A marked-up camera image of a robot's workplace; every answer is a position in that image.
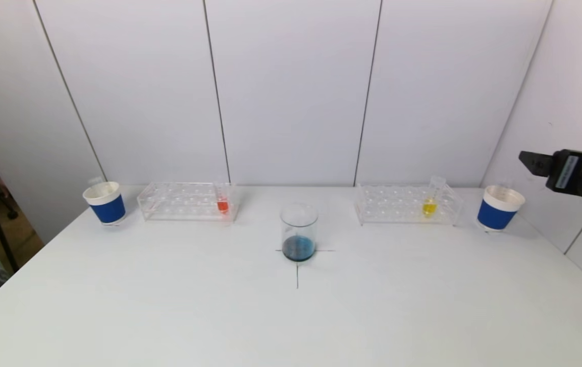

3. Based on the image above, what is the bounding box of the test tube with yellow pigment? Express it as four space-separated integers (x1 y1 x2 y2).
421 176 447 219

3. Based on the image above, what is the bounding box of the clear glass beaker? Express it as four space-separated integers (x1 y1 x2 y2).
279 203 320 263

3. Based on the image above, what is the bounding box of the blue and white paper cup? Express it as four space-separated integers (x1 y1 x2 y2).
82 181 127 226
477 185 527 233

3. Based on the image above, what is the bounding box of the clear acrylic test tube rack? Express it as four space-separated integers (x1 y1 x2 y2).
354 182 463 227
137 182 239 223

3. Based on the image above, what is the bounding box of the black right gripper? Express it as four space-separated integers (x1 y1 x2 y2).
518 149 582 213

